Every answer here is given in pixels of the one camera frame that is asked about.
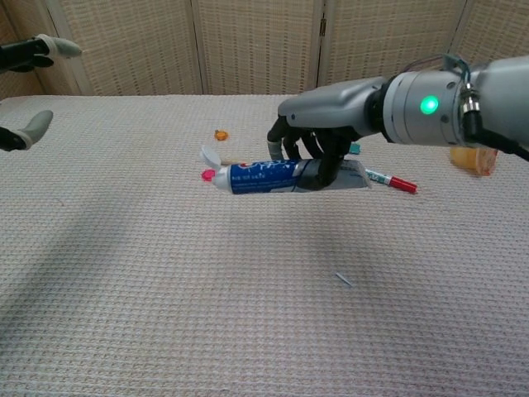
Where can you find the red capped marker pen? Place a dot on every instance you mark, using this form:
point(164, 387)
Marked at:
point(398, 183)

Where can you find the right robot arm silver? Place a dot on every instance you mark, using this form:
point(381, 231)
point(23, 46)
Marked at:
point(438, 107)

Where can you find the woven folding screen panel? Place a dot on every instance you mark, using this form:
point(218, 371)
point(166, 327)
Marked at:
point(132, 45)
point(496, 29)
point(384, 37)
point(256, 45)
point(20, 82)

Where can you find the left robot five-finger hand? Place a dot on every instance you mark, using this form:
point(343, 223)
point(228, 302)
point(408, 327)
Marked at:
point(25, 51)

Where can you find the pink round gem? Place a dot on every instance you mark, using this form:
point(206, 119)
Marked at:
point(207, 175)

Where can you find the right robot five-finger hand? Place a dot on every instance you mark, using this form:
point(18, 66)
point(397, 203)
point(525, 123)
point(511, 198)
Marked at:
point(330, 107)

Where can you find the teal binder clip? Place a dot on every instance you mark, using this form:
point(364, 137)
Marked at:
point(355, 148)

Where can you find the beige woven tablecloth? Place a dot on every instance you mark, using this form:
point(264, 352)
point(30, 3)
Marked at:
point(165, 269)

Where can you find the blue white toothpaste tube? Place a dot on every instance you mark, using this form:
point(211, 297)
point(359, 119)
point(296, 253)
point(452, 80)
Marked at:
point(260, 178)

